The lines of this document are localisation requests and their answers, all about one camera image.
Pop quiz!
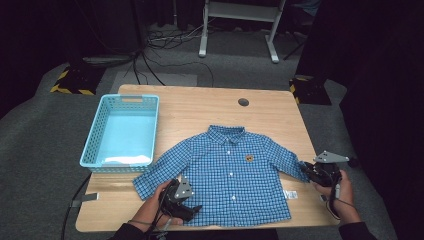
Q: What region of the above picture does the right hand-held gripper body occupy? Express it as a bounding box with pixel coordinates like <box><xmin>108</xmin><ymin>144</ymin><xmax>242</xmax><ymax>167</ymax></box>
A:
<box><xmin>307</xmin><ymin>150</ymin><xmax>350</xmax><ymax>188</ymax></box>

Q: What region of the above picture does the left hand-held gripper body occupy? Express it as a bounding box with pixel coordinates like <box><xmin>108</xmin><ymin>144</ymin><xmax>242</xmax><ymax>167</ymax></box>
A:
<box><xmin>159</xmin><ymin>175</ymin><xmax>196</xmax><ymax>223</ymax></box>

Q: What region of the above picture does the blue checked shirt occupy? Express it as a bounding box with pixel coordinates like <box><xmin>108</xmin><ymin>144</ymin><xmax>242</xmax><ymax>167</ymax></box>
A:
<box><xmin>132</xmin><ymin>124</ymin><xmax>310</xmax><ymax>229</ymax></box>

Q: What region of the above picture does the person's left hand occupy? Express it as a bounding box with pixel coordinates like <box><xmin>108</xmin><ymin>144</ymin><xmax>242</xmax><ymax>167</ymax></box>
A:
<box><xmin>133</xmin><ymin>181</ymin><xmax>184</xmax><ymax>233</ymax></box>

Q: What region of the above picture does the person's right hand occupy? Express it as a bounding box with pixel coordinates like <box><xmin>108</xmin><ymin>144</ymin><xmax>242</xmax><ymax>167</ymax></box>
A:
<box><xmin>314</xmin><ymin>169</ymin><xmax>360</xmax><ymax>224</ymax></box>

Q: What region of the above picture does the black yellow striped stand base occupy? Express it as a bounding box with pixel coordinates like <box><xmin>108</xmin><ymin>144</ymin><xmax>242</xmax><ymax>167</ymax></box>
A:
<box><xmin>49</xmin><ymin>64</ymin><xmax>105</xmax><ymax>97</ymax></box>
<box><xmin>288</xmin><ymin>75</ymin><xmax>333</xmax><ymax>107</ymax></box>

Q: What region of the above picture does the light blue plastic basket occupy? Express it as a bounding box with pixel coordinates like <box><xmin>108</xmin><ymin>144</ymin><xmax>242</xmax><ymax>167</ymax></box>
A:
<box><xmin>79</xmin><ymin>93</ymin><xmax>161</xmax><ymax>174</ymax></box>

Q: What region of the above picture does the grey tape strip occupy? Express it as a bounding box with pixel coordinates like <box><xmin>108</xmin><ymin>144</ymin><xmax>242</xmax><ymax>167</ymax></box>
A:
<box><xmin>71</xmin><ymin>192</ymin><xmax>100</xmax><ymax>208</ymax></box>

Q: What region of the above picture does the grey floor plate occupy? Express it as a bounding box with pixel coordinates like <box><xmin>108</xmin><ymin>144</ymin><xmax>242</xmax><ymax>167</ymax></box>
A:
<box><xmin>109</xmin><ymin>71</ymin><xmax>198</xmax><ymax>95</ymax></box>

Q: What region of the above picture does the grey power strip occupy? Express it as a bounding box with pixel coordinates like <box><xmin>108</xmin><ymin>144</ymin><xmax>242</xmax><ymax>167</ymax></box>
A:
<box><xmin>82</xmin><ymin>54</ymin><xmax>135</xmax><ymax>66</ymax></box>

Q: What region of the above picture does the right hand-held gripper cable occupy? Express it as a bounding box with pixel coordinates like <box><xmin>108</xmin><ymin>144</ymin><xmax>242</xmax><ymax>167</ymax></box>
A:
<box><xmin>324</xmin><ymin>181</ymin><xmax>345</xmax><ymax>222</ymax></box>

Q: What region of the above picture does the hand-held gripper cable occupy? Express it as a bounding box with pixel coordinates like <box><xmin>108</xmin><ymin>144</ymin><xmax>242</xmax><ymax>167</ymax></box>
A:
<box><xmin>324</xmin><ymin>181</ymin><xmax>345</xmax><ymax>222</ymax></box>
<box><xmin>145</xmin><ymin>213</ymin><xmax>172</xmax><ymax>240</ymax></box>

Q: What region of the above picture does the left hand-held gripper cable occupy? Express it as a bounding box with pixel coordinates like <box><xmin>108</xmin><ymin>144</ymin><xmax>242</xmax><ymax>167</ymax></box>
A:
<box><xmin>145</xmin><ymin>213</ymin><xmax>172</xmax><ymax>240</ymax></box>

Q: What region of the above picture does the black cable beside table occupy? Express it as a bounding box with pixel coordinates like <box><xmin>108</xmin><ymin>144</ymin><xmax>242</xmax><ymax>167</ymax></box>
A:
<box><xmin>60</xmin><ymin>173</ymin><xmax>93</xmax><ymax>240</ymax></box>

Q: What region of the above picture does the white metal desk frame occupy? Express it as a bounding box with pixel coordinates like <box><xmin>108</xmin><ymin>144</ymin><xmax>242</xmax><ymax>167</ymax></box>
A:
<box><xmin>198</xmin><ymin>0</ymin><xmax>288</xmax><ymax>65</ymax></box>

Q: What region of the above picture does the bundle of floor cables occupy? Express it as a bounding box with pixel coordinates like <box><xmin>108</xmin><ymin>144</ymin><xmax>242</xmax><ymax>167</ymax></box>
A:
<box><xmin>124</xmin><ymin>23</ymin><xmax>215</xmax><ymax>88</ymax></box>

